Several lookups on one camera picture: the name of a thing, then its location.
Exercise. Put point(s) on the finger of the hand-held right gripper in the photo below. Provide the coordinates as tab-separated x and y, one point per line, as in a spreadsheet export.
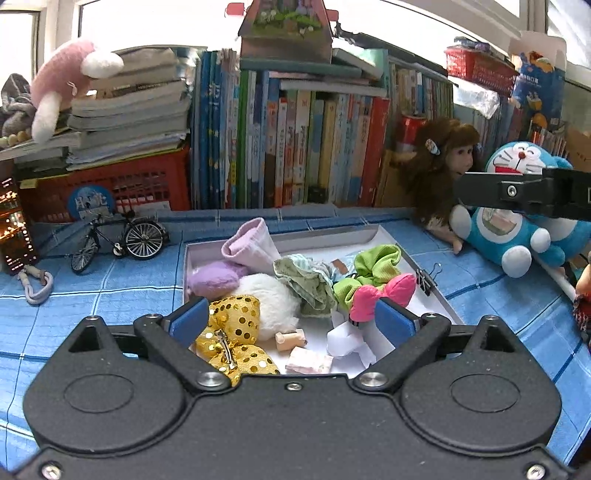
489	190

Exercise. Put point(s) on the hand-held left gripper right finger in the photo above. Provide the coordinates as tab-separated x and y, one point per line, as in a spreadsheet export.
393	321

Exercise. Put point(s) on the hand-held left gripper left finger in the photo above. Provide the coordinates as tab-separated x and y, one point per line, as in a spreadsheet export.
189	318

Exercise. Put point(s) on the hot pink fabric bow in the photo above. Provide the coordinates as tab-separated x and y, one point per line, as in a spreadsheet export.
383	295

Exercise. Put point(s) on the yellow sequin bow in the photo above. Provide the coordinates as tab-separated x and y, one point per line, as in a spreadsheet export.
235	318

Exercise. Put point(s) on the purple plush pom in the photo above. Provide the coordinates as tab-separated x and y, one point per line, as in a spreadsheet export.
214	279

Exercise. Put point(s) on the white shallow cardboard box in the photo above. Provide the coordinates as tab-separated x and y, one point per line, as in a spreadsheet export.
406	272

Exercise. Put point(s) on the green scrunchie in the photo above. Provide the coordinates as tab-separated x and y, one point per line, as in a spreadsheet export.
374	265

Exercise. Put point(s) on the white plush pom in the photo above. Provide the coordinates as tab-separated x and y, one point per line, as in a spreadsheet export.
272	300

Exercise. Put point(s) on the plastic packet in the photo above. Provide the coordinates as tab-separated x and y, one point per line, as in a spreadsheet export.
309	361

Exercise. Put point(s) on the pale pink sock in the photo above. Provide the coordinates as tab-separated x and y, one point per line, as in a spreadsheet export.
249	247

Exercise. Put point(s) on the green gingham doll dress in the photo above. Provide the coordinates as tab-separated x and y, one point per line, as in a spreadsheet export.
304	286

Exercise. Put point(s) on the blue cat plush toy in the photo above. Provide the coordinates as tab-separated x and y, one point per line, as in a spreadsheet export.
508	235

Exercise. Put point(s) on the brown monkey plush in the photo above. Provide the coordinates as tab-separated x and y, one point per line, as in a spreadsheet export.
443	170

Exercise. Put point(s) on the crumpled white paper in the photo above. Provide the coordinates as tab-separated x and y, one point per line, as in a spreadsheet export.
346	344

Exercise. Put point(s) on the black binder clip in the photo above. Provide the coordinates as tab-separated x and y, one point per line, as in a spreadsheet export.
427	279

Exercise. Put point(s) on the white plastic stick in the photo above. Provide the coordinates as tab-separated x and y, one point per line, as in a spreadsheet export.
556	277

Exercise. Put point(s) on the clear plastic bag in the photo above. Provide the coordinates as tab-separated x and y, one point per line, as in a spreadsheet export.
478	100

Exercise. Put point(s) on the blue checked tablecloth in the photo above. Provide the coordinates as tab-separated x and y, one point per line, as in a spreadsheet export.
485	300

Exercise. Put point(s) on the black toy bicycle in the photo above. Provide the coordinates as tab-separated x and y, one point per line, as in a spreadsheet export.
138	237

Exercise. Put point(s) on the red drink can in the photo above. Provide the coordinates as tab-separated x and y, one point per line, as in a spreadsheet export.
412	134

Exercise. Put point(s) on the red patterned cloth doll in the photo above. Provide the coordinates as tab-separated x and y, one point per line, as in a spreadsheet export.
584	295

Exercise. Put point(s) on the blue printed carton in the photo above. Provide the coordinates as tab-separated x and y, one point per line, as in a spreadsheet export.
538	92

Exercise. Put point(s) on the red plastic crate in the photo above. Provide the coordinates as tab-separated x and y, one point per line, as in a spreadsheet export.
147	184

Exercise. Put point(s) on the grey carabiner clip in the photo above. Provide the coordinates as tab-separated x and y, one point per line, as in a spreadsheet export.
34	286

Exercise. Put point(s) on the row of upright books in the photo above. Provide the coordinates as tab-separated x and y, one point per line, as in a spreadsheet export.
304	147

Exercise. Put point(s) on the black smartphone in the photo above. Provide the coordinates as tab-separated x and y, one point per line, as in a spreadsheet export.
14	230

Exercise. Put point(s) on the stack of flat books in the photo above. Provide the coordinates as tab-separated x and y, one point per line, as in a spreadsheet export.
134	115

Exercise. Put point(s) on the paper house model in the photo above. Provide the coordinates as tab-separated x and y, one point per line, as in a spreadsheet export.
286	32

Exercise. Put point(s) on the pink and white plush toy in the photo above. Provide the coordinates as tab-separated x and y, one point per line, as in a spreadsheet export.
60	83

